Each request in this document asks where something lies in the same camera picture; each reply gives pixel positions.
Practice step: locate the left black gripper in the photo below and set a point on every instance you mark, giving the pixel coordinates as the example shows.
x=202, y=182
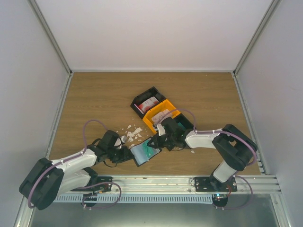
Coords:
x=124, y=156

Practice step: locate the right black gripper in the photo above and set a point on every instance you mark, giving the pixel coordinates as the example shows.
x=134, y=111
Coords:
x=157, y=143

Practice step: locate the teal VIP card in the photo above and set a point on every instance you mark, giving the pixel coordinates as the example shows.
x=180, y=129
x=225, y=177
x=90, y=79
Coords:
x=148, y=151

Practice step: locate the black leather card holder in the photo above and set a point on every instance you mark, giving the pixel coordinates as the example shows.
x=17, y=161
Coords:
x=142, y=153

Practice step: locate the black card bin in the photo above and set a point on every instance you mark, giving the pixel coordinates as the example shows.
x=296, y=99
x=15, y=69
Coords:
x=153, y=91
x=186, y=123

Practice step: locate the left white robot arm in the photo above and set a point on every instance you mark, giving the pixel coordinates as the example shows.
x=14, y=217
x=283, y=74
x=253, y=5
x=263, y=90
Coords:
x=51, y=178

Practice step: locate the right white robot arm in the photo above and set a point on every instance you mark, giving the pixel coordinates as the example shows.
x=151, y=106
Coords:
x=237, y=150

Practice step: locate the white VIP card stack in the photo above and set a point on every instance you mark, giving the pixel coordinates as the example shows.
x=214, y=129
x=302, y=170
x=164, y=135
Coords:
x=159, y=116

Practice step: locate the teal card stack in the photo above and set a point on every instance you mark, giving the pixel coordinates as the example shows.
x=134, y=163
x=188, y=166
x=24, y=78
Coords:
x=181, y=125

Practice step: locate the orange card bin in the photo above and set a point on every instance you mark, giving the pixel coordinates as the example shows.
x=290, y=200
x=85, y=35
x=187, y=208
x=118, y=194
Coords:
x=166, y=104

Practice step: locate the red card stack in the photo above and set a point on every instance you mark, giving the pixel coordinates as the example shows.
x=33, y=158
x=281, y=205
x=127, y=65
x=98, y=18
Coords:
x=148, y=103

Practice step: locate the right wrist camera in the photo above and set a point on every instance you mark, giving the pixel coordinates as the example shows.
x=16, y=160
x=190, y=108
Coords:
x=160, y=130

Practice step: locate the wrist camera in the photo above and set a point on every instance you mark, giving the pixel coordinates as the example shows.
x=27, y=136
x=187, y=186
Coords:
x=160, y=130
x=123, y=139

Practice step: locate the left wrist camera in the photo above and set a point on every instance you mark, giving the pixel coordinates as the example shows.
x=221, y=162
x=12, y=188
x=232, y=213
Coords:
x=123, y=139

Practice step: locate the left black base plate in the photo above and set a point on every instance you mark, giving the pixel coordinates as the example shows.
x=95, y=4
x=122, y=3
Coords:
x=98, y=184

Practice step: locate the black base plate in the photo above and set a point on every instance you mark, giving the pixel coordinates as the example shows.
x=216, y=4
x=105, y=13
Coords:
x=208, y=184
x=98, y=184

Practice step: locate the grey slotted cable duct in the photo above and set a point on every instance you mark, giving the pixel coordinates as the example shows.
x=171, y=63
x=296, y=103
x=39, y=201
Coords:
x=137, y=198

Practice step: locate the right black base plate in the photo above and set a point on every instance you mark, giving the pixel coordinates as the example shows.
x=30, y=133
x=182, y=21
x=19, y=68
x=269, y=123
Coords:
x=208, y=184

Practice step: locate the aluminium rail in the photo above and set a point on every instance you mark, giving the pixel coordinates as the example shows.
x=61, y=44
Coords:
x=184, y=184

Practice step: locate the left frame post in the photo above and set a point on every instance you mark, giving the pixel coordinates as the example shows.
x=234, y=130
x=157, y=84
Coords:
x=38, y=13

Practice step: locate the frame post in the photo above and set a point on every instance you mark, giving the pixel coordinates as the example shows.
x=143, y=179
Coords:
x=38, y=13
x=260, y=28

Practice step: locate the right frame post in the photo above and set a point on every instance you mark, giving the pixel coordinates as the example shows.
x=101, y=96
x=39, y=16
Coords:
x=260, y=28

